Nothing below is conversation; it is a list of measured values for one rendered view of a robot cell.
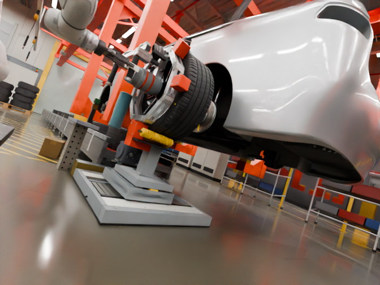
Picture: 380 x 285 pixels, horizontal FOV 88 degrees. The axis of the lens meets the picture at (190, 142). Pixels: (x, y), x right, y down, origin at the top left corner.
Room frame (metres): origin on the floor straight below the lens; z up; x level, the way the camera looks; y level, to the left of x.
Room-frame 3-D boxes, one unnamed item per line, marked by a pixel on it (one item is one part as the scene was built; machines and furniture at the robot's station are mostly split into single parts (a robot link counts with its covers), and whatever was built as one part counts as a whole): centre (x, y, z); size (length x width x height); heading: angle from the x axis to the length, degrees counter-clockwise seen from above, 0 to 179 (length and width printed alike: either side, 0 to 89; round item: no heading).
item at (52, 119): (7.37, 4.88, 0.19); 6.81 x 0.86 x 0.39; 40
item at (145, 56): (1.10, 0.42, 0.93); 0.09 x 0.05 x 0.05; 130
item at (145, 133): (1.34, 0.22, 0.51); 0.29 x 0.06 x 0.06; 130
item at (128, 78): (1.09, 0.45, 0.83); 0.04 x 0.04 x 0.16
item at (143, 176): (1.48, 0.25, 0.32); 0.40 x 0.30 x 0.28; 40
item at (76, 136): (1.74, 0.96, 0.21); 0.10 x 0.10 x 0.42; 40
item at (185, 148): (4.83, 0.14, 0.69); 0.52 x 0.17 x 0.35; 130
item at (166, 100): (1.37, 0.38, 0.85); 0.54 x 0.07 x 0.54; 40
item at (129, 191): (1.52, 0.28, 0.13); 0.50 x 0.36 x 0.10; 40
